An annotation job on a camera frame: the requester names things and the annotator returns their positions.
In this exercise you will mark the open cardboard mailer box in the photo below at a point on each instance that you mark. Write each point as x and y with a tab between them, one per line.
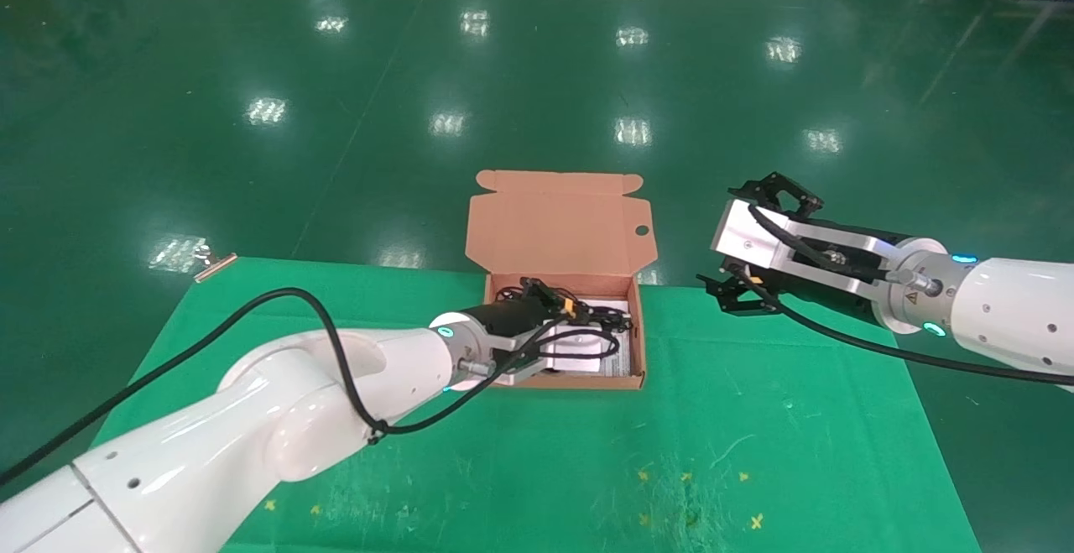
554	234

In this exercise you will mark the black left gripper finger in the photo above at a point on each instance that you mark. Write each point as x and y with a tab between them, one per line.
554	297

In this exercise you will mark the silver binder clip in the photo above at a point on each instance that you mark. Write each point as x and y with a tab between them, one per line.
216	268

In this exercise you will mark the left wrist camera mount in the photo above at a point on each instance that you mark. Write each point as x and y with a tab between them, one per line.
583	346

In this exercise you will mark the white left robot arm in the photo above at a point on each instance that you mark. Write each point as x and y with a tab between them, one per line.
252	427

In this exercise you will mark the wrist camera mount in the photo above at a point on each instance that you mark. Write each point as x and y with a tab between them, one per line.
583	346
742	234

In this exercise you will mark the printed white instruction sheet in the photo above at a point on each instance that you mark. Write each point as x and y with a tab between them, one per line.
617	362

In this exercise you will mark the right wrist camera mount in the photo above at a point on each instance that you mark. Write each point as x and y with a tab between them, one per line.
742	234

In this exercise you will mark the green table cloth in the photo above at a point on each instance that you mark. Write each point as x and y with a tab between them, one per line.
755	452

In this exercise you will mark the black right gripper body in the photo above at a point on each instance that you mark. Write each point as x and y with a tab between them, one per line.
810	268

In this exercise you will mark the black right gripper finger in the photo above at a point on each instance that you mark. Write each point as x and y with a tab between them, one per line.
747	301
768	182

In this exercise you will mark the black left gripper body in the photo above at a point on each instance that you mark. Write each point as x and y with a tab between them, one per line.
508	318

